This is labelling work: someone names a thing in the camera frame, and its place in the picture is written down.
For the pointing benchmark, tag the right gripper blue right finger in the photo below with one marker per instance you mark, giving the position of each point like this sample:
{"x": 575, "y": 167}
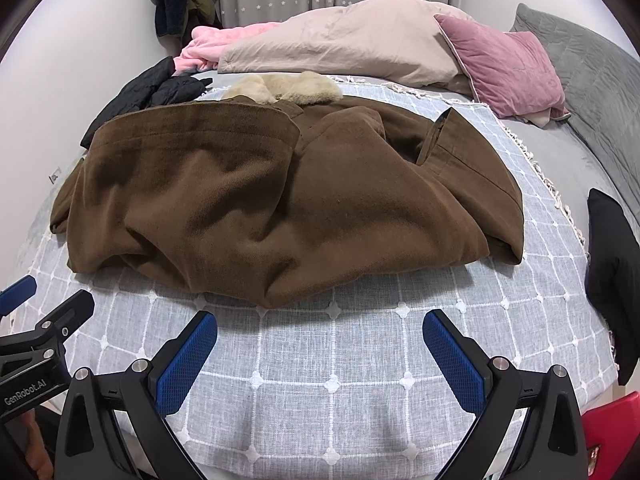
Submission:
{"x": 551, "y": 442}

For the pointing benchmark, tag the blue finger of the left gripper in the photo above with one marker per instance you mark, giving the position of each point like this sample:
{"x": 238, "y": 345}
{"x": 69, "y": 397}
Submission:
{"x": 16, "y": 294}
{"x": 52, "y": 331}

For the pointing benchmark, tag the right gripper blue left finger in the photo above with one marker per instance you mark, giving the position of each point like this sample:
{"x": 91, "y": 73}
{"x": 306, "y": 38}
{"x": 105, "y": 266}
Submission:
{"x": 90, "y": 444}

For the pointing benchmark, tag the brown wool coat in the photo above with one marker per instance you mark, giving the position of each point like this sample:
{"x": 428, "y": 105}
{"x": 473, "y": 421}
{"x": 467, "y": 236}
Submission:
{"x": 272, "y": 203}

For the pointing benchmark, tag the person left hand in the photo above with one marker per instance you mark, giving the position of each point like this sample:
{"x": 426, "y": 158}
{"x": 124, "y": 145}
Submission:
{"x": 36, "y": 453}

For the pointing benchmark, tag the red plastic chair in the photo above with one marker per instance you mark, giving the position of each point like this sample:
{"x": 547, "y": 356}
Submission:
{"x": 612, "y": 439}

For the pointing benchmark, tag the grey checked bed blanket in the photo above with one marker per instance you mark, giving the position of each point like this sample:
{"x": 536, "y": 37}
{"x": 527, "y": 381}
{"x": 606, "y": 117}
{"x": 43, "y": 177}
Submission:
{"x": 341, "y": 385}

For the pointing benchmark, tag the black folded garment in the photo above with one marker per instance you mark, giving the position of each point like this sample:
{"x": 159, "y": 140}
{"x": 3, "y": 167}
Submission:
{"x": 612, "y": 279}

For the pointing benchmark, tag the black quilted jacket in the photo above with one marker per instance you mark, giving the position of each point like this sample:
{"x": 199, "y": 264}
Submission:
{"x": 156, "y": 86}

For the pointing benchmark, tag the pink fleece blanket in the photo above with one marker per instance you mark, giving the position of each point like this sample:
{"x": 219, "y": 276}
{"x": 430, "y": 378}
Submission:
{"x": 204, "y": 50}

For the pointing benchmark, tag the grey quilted headboard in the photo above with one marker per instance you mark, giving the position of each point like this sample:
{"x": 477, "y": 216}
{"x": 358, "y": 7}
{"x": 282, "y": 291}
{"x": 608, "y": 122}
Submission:
{"x": 601, "y": 86}

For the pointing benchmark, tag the pink velvet pillow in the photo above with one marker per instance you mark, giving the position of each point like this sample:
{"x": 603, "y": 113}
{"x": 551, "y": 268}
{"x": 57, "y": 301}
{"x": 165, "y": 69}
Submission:
{"x": 509, "y": 71}

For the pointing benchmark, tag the beige duvet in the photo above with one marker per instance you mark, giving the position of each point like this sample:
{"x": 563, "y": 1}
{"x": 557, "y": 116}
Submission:
{"x": 395, "y": 40}

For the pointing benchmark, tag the white wall socket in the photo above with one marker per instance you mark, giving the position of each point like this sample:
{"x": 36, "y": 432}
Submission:
{"x": 54, "y": 175}

